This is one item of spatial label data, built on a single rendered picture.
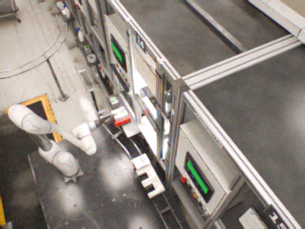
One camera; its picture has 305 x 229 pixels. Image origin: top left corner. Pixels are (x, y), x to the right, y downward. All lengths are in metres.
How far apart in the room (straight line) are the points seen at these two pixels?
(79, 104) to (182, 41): 2.62
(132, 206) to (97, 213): 0.31
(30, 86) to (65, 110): 0.79
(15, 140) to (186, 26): 2.88
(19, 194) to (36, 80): 1.84
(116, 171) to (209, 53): 1.49
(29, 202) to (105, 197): 1.21
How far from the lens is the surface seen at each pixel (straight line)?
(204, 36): 1.61
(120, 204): 2.42
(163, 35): 1.59
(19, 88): 4.49
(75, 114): 3.84
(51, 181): 2.64
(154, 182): 2.26
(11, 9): 5.79
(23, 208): 3.42
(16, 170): 3.65
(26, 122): 1.94
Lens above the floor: 2.98
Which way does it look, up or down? 55 degrees down
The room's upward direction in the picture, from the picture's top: 2 degrees counter-clockwise
